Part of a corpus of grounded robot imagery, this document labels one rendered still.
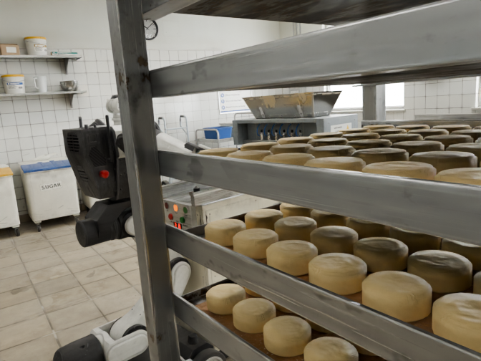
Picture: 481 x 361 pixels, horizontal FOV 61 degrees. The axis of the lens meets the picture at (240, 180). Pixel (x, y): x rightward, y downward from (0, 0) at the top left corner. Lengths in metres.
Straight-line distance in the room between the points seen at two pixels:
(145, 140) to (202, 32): 6.16
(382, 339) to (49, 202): 4.96
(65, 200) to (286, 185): 4.91
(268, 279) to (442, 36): 0.23
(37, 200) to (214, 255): 4.76
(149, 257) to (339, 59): 0.33
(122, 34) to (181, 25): 6.00
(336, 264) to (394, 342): 0.10
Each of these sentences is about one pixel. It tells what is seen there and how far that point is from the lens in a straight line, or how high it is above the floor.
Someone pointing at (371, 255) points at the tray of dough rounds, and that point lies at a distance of 0.40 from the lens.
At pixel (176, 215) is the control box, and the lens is 2.03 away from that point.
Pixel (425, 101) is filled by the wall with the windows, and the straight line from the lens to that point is 5.61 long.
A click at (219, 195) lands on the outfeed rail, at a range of 1.97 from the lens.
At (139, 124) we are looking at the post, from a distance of 0.48.
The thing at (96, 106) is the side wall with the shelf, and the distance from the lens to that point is 5.87.
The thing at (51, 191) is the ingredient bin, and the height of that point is 0.44.
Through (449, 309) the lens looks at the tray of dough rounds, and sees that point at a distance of 0.31.
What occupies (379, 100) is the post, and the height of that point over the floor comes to 1.28.
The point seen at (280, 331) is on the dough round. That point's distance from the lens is 0.45.
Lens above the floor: 1.29
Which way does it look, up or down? 11 degrees down
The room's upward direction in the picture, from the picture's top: 4 degrees counter-clockwise
